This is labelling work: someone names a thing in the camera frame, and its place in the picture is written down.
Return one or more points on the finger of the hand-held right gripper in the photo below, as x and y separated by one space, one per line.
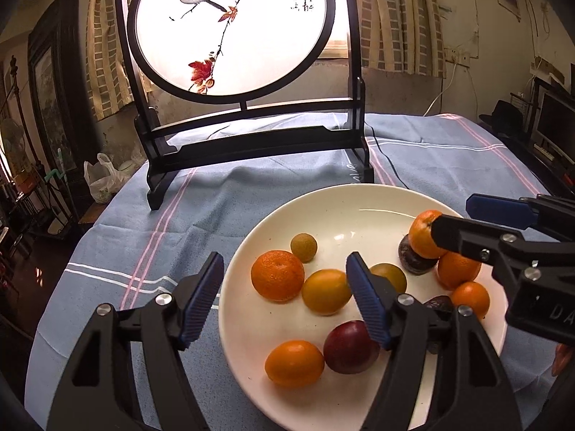
467 235
498 211

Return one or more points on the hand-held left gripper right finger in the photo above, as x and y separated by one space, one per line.
366 301

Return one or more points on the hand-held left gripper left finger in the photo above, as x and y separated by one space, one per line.
202 301

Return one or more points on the olive yellow plum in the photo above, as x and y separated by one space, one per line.
393 276

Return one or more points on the dark red plum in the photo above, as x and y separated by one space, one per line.
348 348

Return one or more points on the wrinkled dark passion fruit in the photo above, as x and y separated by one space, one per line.
415 262
438 304

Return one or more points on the small mandarin orange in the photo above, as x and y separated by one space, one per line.
470 298

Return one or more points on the large mandarin orange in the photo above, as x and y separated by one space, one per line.
277 275

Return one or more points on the small tan longan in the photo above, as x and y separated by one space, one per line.
304 247

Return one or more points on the white plate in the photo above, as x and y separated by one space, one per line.
359 215

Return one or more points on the smooth orange fruit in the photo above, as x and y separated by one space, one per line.
294 363

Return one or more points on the person's right hand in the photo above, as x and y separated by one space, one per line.
562 359

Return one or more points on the blue striped tablecloth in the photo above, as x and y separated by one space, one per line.
179 233

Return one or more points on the black hat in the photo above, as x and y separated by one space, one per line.
503 116

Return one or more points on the computer monitor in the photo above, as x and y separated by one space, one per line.
557 121

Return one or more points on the white plastic bag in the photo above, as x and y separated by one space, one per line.
103 179

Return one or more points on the brick pattern curtain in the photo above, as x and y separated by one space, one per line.
400 18
108 54

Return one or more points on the window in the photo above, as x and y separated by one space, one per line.
334 47

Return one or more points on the round bird painting table screen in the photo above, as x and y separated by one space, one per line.
233 31

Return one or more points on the white wall socket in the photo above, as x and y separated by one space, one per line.
457 56

